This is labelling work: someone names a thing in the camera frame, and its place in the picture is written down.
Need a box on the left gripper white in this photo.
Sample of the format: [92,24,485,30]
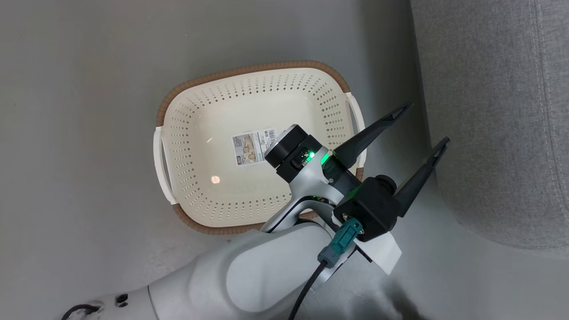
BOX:
[321,102,451,275]

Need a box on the cream perforated laundry basket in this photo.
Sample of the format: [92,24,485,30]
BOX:
[153,60,368,236]

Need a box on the grey fabric sofa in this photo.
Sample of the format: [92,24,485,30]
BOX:
[409,0,569,260]

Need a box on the printed product label sticker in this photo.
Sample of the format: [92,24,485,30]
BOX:
[232,128,279,167]

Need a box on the teal cable connector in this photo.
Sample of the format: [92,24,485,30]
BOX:
[317,217,363,269]

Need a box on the thin black camera cable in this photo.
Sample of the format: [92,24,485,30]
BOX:
[288,261,329,320]

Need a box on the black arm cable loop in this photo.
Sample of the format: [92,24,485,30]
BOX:
[60,304,101,320]

